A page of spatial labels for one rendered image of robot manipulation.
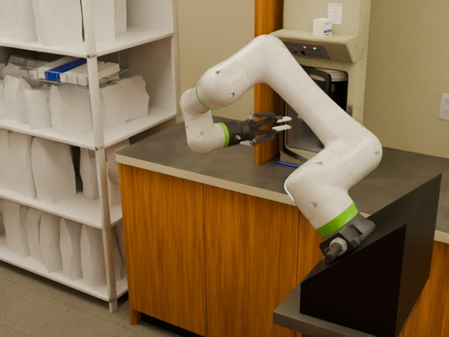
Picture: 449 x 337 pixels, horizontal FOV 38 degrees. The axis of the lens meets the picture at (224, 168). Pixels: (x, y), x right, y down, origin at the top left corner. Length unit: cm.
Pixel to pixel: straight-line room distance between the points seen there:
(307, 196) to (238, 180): 94
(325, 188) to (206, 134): 68
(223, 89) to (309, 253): 97
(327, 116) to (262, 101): 92
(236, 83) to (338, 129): 32
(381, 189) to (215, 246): 76
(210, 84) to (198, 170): 92
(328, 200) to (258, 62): 46
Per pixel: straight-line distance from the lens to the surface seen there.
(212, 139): 233
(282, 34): 260
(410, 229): 168
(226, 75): 191
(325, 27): 255
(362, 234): 178
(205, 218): 285
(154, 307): 330
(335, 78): 269
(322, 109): 187
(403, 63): 301
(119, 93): 340
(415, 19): 296
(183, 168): 280
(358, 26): 259
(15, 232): 402
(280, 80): 192
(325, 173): 177
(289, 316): 184
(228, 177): 270
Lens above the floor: 199
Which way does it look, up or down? 22 degrees down
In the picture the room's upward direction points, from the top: 1 degrees counter-clockwise
